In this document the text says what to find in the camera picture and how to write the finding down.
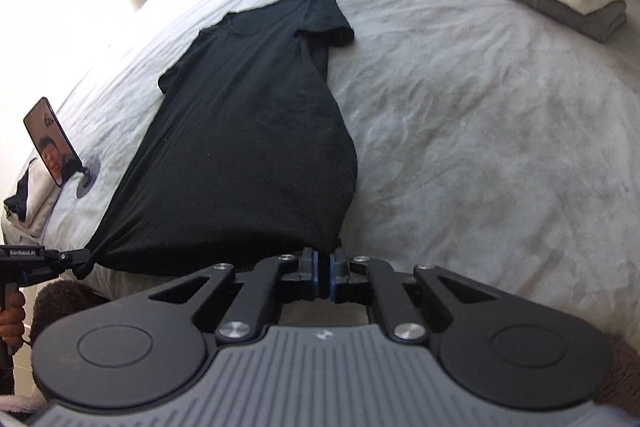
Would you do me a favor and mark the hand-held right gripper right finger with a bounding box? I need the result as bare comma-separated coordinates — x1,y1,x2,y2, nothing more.
327,247,501,344

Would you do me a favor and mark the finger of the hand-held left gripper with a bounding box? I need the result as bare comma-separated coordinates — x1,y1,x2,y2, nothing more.
59,247,97,281

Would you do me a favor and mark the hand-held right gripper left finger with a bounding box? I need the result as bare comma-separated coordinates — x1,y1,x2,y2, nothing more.
145,247,322,344

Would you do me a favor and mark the black t-shirt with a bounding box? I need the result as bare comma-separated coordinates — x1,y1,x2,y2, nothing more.
86,0,359,281

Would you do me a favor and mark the person's left hand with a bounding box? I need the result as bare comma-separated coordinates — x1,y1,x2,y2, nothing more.
0,291,27,349

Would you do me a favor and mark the person's brown fleece clothing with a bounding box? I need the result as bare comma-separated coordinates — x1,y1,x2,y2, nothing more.
31,279,118,348

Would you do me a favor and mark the white and black bag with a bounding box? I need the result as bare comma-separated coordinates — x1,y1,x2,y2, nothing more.
2,157,62,239

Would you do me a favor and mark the grey phone stand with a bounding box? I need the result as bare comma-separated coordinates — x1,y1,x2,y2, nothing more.
74,159,102,199

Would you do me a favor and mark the smartphone showing video call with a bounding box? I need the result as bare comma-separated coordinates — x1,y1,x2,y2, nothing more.
23,96,82,188

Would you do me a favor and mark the bed with grey sheet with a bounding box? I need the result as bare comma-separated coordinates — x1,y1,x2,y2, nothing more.
0,0,640,343

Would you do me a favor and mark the folded grey garment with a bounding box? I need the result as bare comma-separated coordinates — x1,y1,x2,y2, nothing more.
492,0,628,44

